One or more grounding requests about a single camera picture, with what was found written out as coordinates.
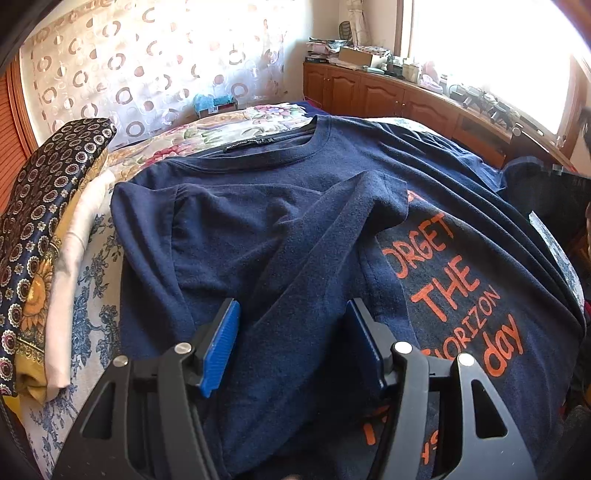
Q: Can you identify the white folded cloth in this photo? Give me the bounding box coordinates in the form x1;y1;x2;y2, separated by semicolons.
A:
46;171;122;389

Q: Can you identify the pile of papers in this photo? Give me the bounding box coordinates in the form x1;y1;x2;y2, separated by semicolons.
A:
305;39;352;64

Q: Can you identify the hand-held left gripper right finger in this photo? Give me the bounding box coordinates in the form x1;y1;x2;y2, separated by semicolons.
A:
346;298;539;480

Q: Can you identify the navy printed t-shirt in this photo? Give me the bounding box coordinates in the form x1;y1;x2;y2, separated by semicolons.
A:
111;104;587;480

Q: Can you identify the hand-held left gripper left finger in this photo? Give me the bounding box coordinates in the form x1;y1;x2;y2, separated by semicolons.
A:
53;298;242;480

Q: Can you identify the black camera equipment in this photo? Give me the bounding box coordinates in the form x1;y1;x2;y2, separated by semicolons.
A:
450;83;536;132

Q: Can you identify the beige window curtain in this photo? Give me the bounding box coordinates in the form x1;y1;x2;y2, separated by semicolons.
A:
346;0;376;47

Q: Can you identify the pink plastic bag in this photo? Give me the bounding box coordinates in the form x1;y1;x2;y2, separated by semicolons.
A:
421;60;445;92

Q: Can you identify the teal plastic object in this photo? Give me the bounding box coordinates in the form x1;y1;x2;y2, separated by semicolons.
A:
193;93;234;116

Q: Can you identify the orange slatted wooden panel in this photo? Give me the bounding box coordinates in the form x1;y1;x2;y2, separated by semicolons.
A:
0;60;38;217

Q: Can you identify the pink floral quilt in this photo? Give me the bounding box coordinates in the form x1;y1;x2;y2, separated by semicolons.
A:
111;104;310;162

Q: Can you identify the blue floral bedsheet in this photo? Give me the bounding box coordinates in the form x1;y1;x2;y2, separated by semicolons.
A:
28;117;589;480

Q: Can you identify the bright window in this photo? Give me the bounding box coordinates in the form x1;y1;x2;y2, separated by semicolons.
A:
406;0;583;139

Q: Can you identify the circle patterned sheer curtain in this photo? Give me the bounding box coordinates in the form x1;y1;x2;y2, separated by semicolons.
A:
21;0;298;149

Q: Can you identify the wooden cabinet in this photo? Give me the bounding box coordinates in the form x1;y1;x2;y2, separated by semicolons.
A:
302;61;578;172

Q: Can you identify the cardboard box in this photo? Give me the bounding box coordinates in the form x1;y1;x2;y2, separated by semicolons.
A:
338;46;387;68

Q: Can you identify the dark patterned folded cloth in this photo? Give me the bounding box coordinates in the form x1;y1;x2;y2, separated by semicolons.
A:
0;119;117;398

